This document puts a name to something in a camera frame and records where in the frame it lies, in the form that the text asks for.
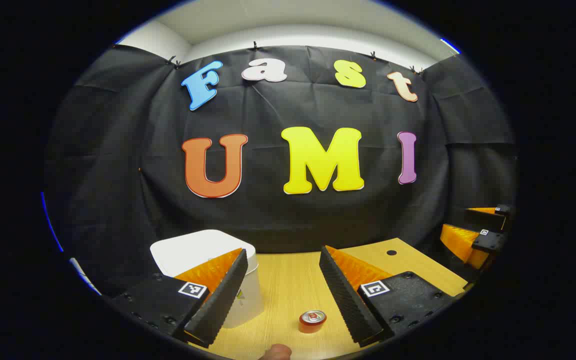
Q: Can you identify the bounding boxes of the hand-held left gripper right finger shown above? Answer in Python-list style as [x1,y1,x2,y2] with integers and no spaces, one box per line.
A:
[318,245,469,348]

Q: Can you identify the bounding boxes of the black backdrop cloth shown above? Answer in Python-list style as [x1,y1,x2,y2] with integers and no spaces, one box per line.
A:
[43,44,519,298]

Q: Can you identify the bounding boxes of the white desktop garbage bin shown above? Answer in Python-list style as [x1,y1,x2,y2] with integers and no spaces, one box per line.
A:
[149,229,265,329]

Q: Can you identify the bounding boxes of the wooden desktop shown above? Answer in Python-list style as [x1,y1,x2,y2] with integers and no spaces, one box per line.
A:
[188,238,469,360]

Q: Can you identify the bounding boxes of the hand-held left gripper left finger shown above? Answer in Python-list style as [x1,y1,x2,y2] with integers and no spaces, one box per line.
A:
[103,247,250,350]

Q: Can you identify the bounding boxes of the red pop can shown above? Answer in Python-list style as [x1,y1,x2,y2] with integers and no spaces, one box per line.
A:
[298,310,328,334]

